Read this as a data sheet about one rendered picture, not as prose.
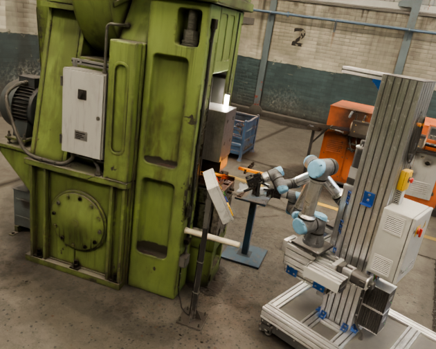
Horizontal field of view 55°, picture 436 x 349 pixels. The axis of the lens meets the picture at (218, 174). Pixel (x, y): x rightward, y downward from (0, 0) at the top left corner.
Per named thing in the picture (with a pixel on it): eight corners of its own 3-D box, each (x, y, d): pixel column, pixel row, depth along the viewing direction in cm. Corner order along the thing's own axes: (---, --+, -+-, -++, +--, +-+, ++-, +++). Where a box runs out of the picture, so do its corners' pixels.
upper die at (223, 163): (226, 165, 355) (228, 155, 352) (219, 172, 337) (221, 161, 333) (180, 155, 365) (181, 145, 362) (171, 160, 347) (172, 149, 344)
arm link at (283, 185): (295, 188, 300) (288, 175, 304) (283, 190, 294) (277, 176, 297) (288, 193, 306) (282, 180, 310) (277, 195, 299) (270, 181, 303)
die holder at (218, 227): (227, 224, 387) (234, 179, 372) (214, 242, 352) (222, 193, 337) (171, 209, 400) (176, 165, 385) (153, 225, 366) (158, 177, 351)
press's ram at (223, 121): (232, 151, 364) (239, 105, 350) (219, 163, 329) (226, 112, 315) (187, 141, 374) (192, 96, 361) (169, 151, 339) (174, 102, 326)
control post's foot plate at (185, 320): (210, 314, 336) (211, 305, 333) (200, 332, 316) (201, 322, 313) (185, 307, 341) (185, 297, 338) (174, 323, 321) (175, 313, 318)
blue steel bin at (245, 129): (254, 151, 798) (260, 114, 774) (240, 162, 727) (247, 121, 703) (197, 138, 835) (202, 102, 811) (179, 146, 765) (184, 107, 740)
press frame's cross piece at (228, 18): (228, 70, 346) (237, 10, 331) (213, 74, 309) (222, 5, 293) (179, 62, 357) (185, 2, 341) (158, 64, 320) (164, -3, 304)
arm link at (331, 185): (344, 213, 338) (304, 166, 320) (338, 205, 352) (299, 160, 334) (356, 203, 336) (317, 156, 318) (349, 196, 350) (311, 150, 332)
